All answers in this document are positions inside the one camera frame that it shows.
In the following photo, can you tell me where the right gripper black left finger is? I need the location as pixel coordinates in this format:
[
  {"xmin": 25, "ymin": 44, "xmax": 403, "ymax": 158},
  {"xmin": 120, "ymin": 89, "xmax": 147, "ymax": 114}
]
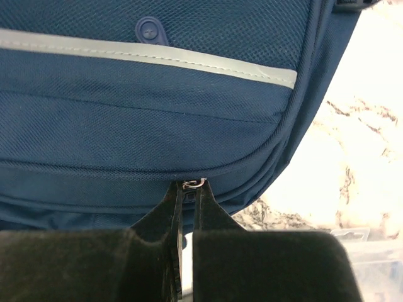
[{"xmin": 1, "ymin": 182, "xmax": 183, "ymax": 301}]

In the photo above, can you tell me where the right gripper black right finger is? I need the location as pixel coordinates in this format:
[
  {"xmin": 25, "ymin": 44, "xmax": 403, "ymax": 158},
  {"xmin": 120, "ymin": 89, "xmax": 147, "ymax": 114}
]
[{"xmin": 193, "ymin": 182, "xmax": 361, "ymax": 301}]

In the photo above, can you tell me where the navy blue student backpack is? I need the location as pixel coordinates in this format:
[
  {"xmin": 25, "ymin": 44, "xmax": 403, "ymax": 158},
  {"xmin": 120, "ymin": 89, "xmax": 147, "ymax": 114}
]
[{"xmin": 1, "ymin": 1, "xmax": 374, "ymax": 230}]

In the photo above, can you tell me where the clear plastic organizer box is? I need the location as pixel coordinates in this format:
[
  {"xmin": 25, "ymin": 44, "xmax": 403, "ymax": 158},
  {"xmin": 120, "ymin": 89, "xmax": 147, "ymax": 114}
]
[{"xmin": 331, "ymin": 228, "xmax": 402, "ymax": 302}]

